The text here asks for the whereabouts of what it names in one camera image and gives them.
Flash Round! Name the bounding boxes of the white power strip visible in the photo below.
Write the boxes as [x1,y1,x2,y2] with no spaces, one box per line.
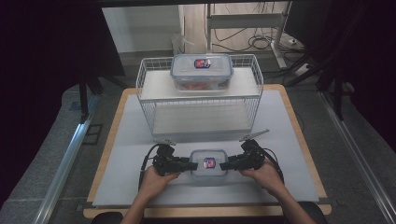
[293,63,311,77]

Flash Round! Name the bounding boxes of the black floor cables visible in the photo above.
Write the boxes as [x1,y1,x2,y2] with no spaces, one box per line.
[213,27,311,68]

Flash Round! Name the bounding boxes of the clear plastic bag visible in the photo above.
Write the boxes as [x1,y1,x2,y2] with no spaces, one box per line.
[171,33,194,57]

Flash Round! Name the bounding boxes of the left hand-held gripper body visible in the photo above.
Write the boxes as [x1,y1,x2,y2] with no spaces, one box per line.
[152,138,180,177]

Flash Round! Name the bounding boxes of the white metal stand frame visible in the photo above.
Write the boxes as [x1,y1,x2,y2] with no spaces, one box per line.
[205,2,290,70]

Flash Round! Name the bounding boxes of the pale grey table mat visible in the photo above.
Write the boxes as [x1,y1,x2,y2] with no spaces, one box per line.
[92,90,320,208]

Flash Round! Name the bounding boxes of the small clear food container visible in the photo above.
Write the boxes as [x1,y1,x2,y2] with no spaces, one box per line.
[189,148,230,178]

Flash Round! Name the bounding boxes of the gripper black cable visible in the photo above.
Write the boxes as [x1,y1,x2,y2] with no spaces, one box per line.
[137,143,162,191]
[260,146,286,185]

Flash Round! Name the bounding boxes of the large clear food container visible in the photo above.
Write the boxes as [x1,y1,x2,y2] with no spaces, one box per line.
[169,53,234,92]

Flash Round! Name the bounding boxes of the aluminium rail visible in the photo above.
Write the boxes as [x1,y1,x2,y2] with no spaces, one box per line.
[32,92,101,224]
[319,91,396,224]

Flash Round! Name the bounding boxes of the person's left hand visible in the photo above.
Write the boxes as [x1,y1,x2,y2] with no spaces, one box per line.
[138,166,181,200]

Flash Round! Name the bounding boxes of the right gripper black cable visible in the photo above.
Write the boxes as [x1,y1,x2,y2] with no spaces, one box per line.
[260,146,286,185]

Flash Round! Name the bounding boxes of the white panel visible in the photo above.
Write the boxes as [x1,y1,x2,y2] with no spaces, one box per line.
[102,5,185,54]

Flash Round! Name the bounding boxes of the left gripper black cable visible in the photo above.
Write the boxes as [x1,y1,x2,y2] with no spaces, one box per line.
[137,143,162,191]

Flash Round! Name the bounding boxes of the person's dark clothing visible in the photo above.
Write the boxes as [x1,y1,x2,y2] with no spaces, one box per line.
[91,211,124,224]
[297,201,329,224]

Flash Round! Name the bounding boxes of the person's right hand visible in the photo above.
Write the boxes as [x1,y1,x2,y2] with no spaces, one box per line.
[239,159,286,198]

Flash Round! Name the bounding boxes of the dark curtain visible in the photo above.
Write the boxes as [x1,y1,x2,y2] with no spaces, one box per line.
[0,0,126,208]
[284,0,396,153]

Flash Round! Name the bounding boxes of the black stand legs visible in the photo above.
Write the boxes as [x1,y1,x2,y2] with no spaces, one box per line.
[77,72,106,124]
[317,70,347,121]

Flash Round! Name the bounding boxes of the white wire shelf rack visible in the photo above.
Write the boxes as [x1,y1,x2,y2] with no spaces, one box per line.
[135,54,265,137]

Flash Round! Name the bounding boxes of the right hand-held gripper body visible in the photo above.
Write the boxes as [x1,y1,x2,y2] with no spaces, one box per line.
[237,129,270,171]

